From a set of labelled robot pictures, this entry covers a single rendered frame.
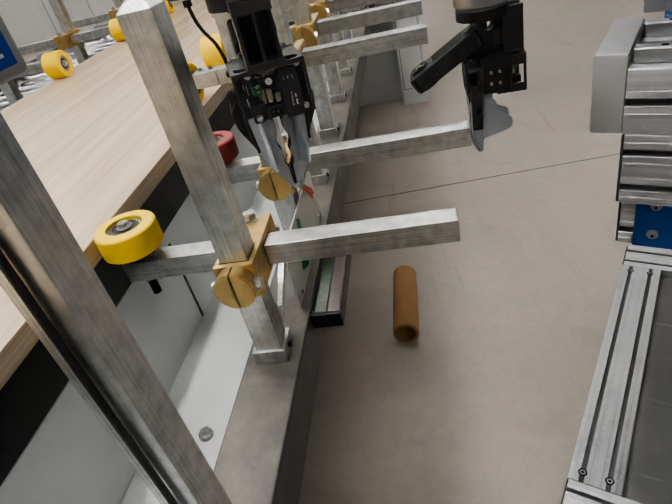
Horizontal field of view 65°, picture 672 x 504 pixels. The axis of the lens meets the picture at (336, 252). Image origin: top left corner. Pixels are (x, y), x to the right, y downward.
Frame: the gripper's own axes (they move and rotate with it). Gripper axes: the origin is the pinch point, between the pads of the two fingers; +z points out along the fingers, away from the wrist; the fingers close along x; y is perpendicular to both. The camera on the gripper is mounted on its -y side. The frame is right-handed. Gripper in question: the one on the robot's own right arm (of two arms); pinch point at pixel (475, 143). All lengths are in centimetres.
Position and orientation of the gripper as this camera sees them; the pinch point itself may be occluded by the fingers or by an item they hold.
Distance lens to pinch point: 87.6
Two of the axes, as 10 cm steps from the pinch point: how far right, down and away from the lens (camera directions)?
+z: 2.1, 8.0, 5.5
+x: 0.9, -5.8, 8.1
